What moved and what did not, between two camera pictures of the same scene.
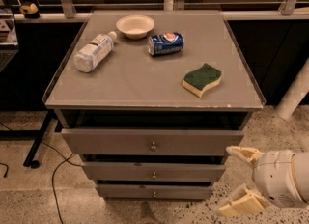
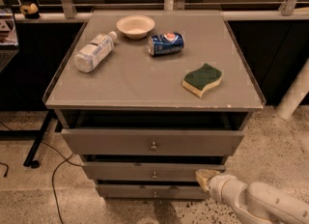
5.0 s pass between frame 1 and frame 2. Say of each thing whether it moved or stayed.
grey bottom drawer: stayed
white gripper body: moved
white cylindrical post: stayed
